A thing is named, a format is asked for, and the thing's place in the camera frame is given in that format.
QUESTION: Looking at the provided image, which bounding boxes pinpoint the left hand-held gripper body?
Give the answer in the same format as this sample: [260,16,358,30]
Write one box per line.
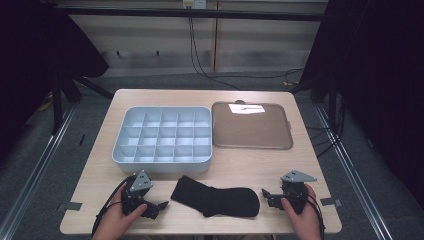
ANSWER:
[120,169,160,215]

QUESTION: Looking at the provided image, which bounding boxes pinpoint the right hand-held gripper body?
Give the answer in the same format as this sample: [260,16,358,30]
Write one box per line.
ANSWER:
[280,169,318,215]

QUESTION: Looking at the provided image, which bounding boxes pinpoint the grey divided storage box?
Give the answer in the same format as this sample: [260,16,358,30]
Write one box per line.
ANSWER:
[112,105,213,174]

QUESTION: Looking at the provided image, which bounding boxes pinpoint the black sock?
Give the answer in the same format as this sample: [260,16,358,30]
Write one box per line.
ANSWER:
[170,175,261,218]

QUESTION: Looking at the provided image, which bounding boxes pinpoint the person's left hand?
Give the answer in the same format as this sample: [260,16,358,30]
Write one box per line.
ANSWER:
[91,192,148,240]

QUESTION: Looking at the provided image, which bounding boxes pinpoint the person's right hand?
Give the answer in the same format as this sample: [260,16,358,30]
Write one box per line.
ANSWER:
[281,184,323,240]

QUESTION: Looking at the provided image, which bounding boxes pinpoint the grey tape piece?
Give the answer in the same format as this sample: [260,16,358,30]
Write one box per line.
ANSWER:
[319,197,344,207]
[56,201,83,213]

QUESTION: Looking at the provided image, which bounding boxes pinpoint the brown box lid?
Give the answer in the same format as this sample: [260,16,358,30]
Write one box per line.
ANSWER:
[211,99,294,151]

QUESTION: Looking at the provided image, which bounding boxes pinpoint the black stand legs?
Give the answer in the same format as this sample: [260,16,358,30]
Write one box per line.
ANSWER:
[51,71,114,136]

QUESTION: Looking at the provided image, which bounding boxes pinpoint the dark curtain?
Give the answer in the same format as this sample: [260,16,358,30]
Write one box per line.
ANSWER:
[299,0,424,209]
[0,0,110,164]

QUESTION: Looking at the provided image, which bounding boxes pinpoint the black horizontal bar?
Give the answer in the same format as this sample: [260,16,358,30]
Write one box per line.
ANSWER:
[54,6,329,23]

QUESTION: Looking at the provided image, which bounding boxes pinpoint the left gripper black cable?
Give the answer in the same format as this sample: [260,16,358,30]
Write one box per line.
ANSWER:
[91,176,134,238]

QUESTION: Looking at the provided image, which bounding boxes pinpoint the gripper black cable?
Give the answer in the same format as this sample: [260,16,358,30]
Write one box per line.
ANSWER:
[91,176,134,238]
[306,193,326,239]

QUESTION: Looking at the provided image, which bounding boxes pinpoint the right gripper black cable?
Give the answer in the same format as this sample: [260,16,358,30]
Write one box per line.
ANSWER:
[306,193,326,239]

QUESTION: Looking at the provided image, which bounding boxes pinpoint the black floor cables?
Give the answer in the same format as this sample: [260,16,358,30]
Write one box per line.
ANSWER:
[306,93,346,159]

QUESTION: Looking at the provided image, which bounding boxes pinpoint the metal floor rail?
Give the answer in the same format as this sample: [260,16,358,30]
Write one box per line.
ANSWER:
[314,104,394,240]
[0,106,78,240]

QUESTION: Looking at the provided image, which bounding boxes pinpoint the black wall cable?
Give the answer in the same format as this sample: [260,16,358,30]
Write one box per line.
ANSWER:
[188,16,304,91]

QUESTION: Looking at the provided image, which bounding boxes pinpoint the white wall socket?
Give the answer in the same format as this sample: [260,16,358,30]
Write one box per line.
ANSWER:
[182,0,208,10]

